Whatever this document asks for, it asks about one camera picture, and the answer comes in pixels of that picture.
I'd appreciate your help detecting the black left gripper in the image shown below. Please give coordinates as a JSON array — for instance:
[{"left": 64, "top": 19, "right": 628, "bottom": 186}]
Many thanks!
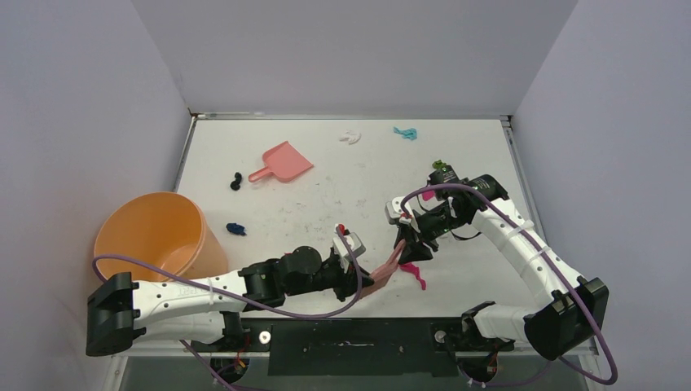
[{"left": 285, "top": 255, "right": 373, "bottom": 301}]

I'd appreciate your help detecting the pink plastic hand brush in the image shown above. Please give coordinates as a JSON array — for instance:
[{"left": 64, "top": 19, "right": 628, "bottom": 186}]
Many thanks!
[{"left": 360, "top": 239, "right": 406, "bottom": 298}]

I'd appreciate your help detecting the pink plastic dustpan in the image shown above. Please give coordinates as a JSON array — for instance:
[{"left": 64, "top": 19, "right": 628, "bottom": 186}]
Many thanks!
[{"left": 248, "top": 141, "right": 314, "bottom": 183}]

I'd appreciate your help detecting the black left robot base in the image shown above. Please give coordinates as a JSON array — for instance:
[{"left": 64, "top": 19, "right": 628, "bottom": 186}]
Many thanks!
[{"left": 209, "top": 312, "right": 250, "bottom": 384}]

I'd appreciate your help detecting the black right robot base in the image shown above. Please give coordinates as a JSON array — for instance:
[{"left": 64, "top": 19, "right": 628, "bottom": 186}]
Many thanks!
[{"left": 431, "top": 319, "right": 515, "bottom": 384}]

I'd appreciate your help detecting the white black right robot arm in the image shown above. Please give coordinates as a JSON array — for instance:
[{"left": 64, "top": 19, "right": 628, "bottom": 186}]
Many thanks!
[{"left": 385, "top": 165, "right": 609, "bottom": 361}]

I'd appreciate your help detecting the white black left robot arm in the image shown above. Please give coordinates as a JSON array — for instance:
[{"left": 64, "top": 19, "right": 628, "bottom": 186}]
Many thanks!
[{"left": 86, "top": 246, "right": 374, "bottom": 357}]

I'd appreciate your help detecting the magenta paper scrap near brush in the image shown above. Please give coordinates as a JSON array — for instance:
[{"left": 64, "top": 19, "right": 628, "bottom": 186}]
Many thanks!
[{"left": 398, "top": 262, "right": 427, "bottom": 291}]

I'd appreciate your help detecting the magenta paper scrap far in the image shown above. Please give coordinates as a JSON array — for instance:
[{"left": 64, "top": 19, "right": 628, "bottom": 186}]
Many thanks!
[{"left": 421, "top": 191, "right": 435, "bottom": 201}]

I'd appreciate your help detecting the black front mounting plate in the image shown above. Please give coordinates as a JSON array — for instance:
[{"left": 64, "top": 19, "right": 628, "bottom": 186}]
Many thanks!
[{"left": 242, "top": 318, "right": 458, "bottom": 377}]

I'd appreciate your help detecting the dark blue paper scrap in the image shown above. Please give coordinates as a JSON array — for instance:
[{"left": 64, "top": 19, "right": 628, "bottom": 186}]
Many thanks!
[{"left": 226, "top": 222, "right": 247, "bottom": 236}]

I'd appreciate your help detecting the cyan paper scrap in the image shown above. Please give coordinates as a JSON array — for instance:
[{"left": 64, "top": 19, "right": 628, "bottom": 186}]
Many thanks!
[{"left": 393, "top": 127, "right": 418, "bottom": 141}]

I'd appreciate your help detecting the black paper scrap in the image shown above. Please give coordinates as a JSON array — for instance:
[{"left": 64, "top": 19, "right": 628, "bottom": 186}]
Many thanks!
[{"left": 229, "top": 172, "right": 243, "bottom": 191}]

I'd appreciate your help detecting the white paper scrap far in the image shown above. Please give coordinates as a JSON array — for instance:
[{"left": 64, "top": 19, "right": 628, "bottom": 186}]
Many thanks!
[{"left": 339, "top": 130, "right": 362, "bottom": 145}]

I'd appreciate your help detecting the orange plastic bucket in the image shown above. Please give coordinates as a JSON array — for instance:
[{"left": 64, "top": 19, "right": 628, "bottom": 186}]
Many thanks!
[{"left": 94, "top": 192, "right": 230, "bottom": 279}]

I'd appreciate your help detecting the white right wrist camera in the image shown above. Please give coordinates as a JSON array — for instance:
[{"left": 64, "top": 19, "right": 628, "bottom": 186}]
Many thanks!
[{"left": 385, "top": 196, "right": 415, "bottom": 226}]

